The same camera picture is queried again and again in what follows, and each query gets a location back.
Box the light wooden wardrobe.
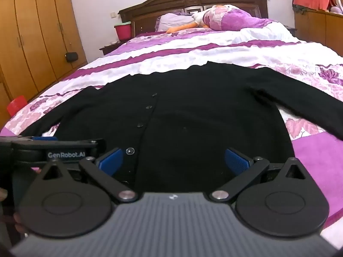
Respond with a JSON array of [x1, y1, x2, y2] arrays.
[[0, 0, 88, 114]]

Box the light wooden low cabinet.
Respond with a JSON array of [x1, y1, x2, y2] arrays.
[[293, 7, 343, 58]]

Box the purple floral pillow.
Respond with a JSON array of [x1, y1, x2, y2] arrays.
[[202, 7, 279, 31]]

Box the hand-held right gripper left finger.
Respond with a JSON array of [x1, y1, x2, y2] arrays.
[[40, 147, 138, 203]]

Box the white orange plush toy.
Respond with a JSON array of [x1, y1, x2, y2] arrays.
[[166, 4, 236, 34]]

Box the black buttoned cardigan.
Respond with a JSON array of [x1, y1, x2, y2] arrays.
[[20, 61, 343, 193]]

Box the red plastic stool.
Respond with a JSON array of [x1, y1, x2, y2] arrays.
[[7, 96, 29, 117]]

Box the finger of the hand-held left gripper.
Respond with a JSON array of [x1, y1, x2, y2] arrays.
[[29, 136, 59, 142]]

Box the person's left hand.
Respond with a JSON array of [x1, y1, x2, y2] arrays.
[[0, 189, 27, 233]]

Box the lavender pillow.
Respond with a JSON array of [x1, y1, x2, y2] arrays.
[[155, 13, 197, 32]]

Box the red bin with green rim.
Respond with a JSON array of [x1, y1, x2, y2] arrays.
[[114, 21, 132, 41]]

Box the dark wooden nightstand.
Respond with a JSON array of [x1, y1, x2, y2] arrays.
[[99, 40, 124, 56]]

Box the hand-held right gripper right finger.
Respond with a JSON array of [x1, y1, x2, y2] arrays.
[[210, 147, 308, 203]]

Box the purple white floral bedspread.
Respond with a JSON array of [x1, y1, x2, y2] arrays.
[[0, 19, 343, 243]]

